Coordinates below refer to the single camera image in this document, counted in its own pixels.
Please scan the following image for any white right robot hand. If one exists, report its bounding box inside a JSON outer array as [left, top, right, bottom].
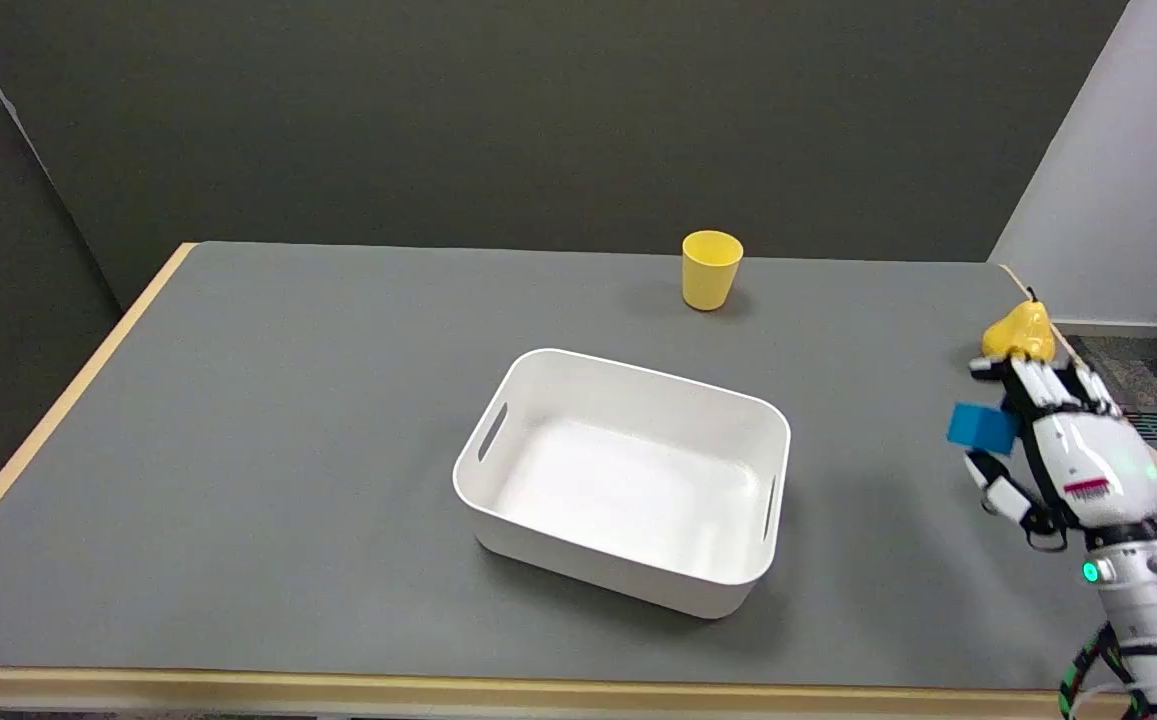
[[964, 353, 1157, 552]]

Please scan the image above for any blue cube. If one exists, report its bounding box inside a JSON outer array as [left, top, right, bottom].
[[946, 402, 1022, 457]]

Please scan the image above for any white plastic box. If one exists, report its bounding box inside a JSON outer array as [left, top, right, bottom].
[[452, 348, 792, 620]]

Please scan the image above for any yellow toy pear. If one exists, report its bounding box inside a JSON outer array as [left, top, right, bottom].
[[981, 288, 1057, 362]]

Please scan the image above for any yellow plastic cup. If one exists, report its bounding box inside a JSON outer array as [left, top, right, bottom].
[[681, 230, 745, 312]]

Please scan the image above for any grey table mat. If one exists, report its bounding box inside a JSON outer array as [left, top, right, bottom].
[[0, 242, 1157, 693]]

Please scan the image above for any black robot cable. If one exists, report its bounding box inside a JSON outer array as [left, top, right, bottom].
[[1058, 622, 1154, 720]]

